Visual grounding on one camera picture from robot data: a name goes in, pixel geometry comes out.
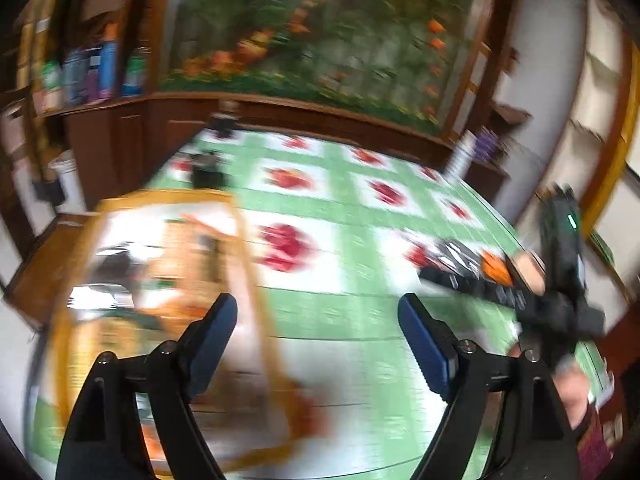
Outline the light green packet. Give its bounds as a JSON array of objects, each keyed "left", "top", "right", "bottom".
[{"left": 40, "top": 60, "right": 63, "bottom": 111}]

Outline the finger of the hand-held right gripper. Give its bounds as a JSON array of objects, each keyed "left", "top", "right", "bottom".
[{"left": 419, "top": 266, "right": 526, "bottom": 313}]

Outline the green fruit-print tablecloth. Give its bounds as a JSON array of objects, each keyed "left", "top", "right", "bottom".
[{"left": 30, "top": 127, "right": 608, "bottom": 480}]

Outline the person's right hand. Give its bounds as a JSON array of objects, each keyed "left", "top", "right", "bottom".
[{"left": 552, "top": 357, "right": 588, "bottom": 431}]

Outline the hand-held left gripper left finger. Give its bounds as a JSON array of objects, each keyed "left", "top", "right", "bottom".
[{"left": 55, "top": 292, "right": 239, "bottom": 480}]

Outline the white bucket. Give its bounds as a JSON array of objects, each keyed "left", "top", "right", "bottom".
[{"left": 47, "top": 152, "right": 88, "bottom": 213}]

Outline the large black desk holder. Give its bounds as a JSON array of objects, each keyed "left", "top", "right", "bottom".
[{"left": 190, "top": 152, "right": 231, "bottom": 191}]

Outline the small black desk holder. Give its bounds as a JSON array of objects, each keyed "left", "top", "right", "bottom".
[{"left": 210, "top": 102, "right": 243, "bottom": 141}]

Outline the white spray bottle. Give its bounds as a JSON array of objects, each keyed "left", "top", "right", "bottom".
[{"left": 447, "top": 132, "right": 476, "bottom": 178}]

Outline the flat orange snack packet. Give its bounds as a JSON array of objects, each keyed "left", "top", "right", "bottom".
[{"left": 480, "top": 250, "right": 513, "bottom": 286}]

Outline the blue bottle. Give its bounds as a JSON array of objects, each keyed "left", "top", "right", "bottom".
[{"left": 97, "top": 25, "right": 121, "bottom": 101}]

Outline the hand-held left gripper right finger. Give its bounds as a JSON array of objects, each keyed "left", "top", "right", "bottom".
[{"left": 399, "top": 293, "right": 581, "bottom": 480}]

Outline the yellow cardboard box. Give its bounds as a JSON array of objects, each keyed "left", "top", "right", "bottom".
[{"left": 47, "top": 190, "right": 321, "bottom": 476}]

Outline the wooden display cabinet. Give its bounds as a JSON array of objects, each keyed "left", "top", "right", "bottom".
[{"left": 0, "top": 0, "right": 511, "bottom": 241}]

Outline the artificial flower display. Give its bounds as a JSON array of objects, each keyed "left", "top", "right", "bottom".
[{"left": 160, "top": 0, "right": 481, "bottom": 131}]

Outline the black foil snack packet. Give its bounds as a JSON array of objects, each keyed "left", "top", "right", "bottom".
[{"left": 435, "top": 237, "right": 481, "bottom": 276}]

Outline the silver foil packet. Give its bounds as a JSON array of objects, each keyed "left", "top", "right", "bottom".
[{"left": 70, "top": 282, "right": 136, "bottom": 311}]

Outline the green-white bag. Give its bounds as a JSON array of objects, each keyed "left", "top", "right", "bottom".
[{"left": 122, "top": 47, "right": 151, "bottom": 98}]

